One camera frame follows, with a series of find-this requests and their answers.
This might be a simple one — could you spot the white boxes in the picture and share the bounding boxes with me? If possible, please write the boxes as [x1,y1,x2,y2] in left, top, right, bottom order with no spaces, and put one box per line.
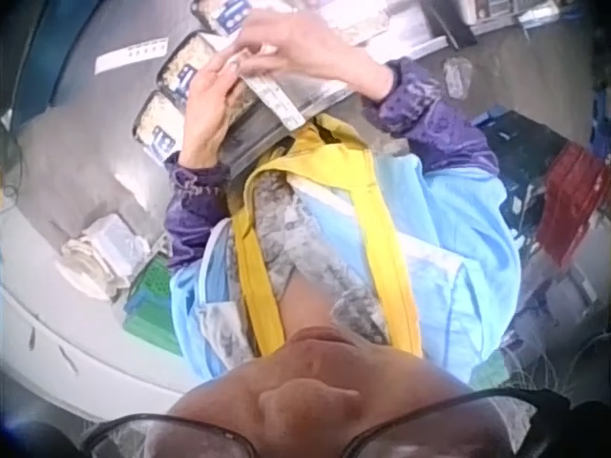
[457,0,531,34]

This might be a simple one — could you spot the silver metal tray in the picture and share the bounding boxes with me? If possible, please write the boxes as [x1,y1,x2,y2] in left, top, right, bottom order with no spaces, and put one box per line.
[266,0,459,61]

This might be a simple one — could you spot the white label strip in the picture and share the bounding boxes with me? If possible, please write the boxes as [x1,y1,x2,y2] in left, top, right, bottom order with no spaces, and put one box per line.
[238,71,306,131]

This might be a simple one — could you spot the person's left hand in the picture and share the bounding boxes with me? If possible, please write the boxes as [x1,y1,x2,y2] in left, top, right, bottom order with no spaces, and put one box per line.
[179,47,249,168]

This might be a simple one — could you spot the black film-sealed food tray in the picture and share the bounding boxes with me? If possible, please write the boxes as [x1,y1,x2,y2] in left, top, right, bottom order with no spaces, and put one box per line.
[221,71,354,177]

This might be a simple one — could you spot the clear plastic wrapper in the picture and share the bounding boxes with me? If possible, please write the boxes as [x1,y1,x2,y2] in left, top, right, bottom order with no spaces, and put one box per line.
[442,56,474,99]

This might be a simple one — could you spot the person's right hand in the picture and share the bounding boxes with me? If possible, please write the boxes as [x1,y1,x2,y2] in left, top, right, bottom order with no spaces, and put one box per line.
[232,9,397,101]

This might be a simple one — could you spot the black food tray blue label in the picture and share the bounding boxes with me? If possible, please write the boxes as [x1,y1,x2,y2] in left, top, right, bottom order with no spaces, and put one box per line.
[135,90,192,166]
[156,31,240,101]
[189,0,254,37]

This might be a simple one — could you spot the green plastic crate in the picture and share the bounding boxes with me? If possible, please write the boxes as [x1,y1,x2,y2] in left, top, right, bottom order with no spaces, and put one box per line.
[121,252,185,357]

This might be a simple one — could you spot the red plastic crate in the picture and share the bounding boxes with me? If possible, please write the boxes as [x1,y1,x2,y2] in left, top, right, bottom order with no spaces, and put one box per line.
[537,142,611,268]

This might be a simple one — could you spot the bundle of clear plastic bags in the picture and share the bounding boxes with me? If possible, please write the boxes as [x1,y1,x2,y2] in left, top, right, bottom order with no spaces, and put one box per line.
[54,212,154,302]

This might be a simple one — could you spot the white paper strip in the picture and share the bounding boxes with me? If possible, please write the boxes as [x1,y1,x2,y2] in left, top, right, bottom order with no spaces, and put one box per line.
[94,36,171,75]

